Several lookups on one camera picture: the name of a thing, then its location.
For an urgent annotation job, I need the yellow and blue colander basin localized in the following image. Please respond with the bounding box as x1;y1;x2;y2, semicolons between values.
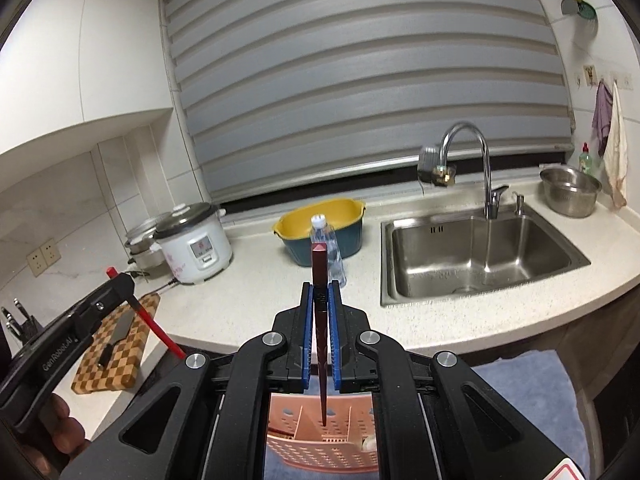
272;198;367;267

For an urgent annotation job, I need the blue floor mat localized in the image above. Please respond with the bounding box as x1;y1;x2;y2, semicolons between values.
265;350;590;480

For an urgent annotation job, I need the white upper cabinet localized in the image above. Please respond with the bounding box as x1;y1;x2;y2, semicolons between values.
0;0;174;159

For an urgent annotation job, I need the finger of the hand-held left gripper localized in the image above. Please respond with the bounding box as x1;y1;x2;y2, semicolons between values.
101;277;137;320

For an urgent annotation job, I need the clear water bottle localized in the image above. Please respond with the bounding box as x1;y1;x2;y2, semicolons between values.
310;214;348;289

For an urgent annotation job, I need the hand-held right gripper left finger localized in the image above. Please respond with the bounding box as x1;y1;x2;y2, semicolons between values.
60;282;316;480

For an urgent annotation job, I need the stainless steel bowl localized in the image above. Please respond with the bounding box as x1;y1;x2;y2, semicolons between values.
539;167;603;219

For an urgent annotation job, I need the white cloth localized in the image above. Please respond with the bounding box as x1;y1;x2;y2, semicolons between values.
602;82;629;210

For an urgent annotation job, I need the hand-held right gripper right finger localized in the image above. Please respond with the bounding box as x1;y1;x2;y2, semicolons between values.
327;282;596;480

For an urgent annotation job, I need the black knife block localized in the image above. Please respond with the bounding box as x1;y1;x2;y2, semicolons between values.
0;297;42;347

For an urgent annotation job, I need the purple cloth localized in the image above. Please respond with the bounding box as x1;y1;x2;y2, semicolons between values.
591;80;615;157

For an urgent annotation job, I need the red and white label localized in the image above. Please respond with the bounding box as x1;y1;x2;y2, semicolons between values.
542;457;587;480

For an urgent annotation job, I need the black power cable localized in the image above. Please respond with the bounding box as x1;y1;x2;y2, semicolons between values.
127;270;182;295

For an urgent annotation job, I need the pink perforated utensil basket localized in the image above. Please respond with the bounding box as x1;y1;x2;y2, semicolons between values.
267;394;378;474

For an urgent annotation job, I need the stainless steel sink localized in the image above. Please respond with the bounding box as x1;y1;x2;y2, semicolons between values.
380;212;592;309

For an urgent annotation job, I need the dark red chopstick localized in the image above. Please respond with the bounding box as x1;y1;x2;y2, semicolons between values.
311;241;331;427

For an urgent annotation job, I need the checkered wooden cutting board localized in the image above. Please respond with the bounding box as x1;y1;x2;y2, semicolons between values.
71;292;161;394

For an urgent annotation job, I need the green dish soap bottle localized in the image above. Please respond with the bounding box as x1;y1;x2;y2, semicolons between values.
577;142;604;177

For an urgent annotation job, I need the person's left hand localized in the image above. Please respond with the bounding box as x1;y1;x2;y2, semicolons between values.
20;392;93;480

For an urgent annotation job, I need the white rice cooker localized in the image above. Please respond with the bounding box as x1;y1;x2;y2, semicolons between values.
152;202;234;285

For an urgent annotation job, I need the grey striped window blind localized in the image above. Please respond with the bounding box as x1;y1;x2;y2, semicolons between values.
160;0;576;207

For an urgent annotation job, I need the steel steamer pot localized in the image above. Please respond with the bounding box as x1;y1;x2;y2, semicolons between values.
124;212;171;272

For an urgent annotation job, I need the black kitchen knife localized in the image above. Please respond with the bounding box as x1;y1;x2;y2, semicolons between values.
97;308;136;367

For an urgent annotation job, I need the chrome faucet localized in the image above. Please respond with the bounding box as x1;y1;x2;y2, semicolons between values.
417;121;510;220

